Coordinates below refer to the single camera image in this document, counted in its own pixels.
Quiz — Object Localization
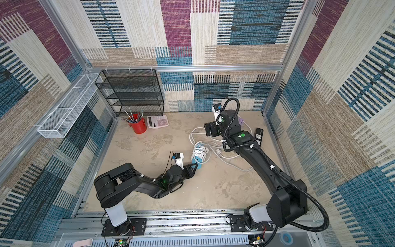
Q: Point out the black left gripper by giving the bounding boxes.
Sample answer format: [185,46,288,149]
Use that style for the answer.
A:
[169,164,199,193]

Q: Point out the white power strip cord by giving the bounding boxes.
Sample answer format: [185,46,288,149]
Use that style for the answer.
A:
[189,115,252,160]

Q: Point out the black power strip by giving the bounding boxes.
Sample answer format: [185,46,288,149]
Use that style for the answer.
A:
[255,128,264,146]

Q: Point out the teal power strip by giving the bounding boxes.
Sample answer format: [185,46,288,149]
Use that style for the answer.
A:
[191,142,206,169]

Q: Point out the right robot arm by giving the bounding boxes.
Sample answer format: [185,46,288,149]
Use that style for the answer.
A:
[204,110,309,231]

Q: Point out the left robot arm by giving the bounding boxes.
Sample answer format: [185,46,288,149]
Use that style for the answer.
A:
[94,163,198,237]

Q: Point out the pink white calculator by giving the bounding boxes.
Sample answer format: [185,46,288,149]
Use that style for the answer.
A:
[147,115,169,129]

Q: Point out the red metal pencil cup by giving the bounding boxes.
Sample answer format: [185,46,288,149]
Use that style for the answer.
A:
[129,117,147,134]

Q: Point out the pencils in red cup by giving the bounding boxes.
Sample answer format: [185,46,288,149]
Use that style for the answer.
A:
[123,109,144,124]

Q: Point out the teal tape roll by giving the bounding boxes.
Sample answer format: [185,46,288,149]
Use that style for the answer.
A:
[279,232,293,246]

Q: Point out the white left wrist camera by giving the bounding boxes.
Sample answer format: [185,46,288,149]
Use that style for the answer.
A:
[172,153,184,169]

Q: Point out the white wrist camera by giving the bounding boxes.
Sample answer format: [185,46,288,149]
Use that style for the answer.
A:
[172,153,184,169]
[212,103,222,125]

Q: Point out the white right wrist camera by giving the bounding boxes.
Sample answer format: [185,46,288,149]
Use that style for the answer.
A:
[212,103,222,125]

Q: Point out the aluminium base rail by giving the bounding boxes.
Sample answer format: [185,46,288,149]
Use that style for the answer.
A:
[61,208,322,247]

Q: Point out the black wire mesh shelf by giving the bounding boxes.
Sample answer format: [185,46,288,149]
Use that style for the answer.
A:
[95,69,165,117]

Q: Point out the black corrugated cable conduit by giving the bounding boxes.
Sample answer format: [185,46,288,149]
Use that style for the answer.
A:
[220,98,330,233]

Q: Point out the white wire mesh basket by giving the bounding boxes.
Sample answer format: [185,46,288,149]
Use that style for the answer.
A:
[38,74,99,139]

